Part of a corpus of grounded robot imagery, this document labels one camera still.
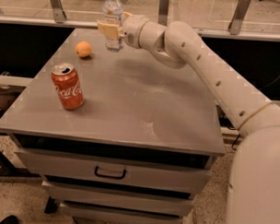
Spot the black shoe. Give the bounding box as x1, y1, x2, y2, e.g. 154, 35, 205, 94
0, 216, 19, 224

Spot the grey drawer cabinet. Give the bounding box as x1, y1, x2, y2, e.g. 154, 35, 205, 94
0, 29, 225, 224

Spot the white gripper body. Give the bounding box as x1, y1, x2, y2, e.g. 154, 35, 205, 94
122, 16, 149, 49

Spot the clear plastic water bottle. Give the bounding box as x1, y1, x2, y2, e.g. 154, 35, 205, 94
102, 0, 123, 53

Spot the black power cable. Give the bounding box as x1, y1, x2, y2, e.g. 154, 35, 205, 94
230, 125, 244, 151

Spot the orange fruit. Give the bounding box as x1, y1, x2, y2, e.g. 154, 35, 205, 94
75, 41, 91, 57

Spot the black drawer handle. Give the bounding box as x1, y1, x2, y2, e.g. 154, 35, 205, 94
94, 166, 127, 181

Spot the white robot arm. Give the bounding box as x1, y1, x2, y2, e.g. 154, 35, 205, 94
98, 13, 280, 224

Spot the red Coca-Cola can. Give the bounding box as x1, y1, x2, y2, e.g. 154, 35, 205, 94
51, 63, 84, 111

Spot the metal window frame rail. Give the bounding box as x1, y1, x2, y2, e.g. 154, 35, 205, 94
0, 0, 280, 41

